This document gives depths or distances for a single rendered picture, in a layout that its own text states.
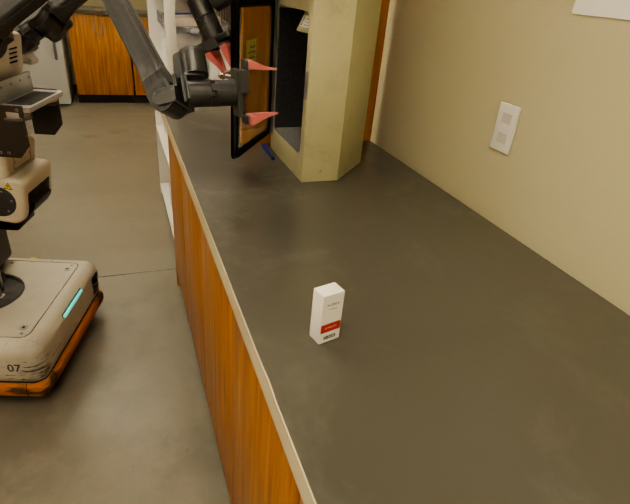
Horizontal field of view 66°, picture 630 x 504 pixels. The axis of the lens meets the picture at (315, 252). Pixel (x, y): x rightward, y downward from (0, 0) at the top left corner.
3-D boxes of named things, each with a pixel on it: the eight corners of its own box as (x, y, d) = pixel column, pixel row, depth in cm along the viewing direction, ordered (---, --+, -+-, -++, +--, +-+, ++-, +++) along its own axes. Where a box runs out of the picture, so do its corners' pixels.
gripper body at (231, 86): (245, 69, 106) (210, 69, 103) (247, 117, 110) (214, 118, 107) (238, 67, 111) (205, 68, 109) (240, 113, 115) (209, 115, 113)
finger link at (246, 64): (280, 59, 108) (238, 59, 105) (281, 92, 111) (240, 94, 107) (271, 58, 114) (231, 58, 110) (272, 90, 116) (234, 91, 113)
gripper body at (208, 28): (206, 52, 134) (194, 25, 132) (238, 37, 131) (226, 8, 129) (197, 53, 129) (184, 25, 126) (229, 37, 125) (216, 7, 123)
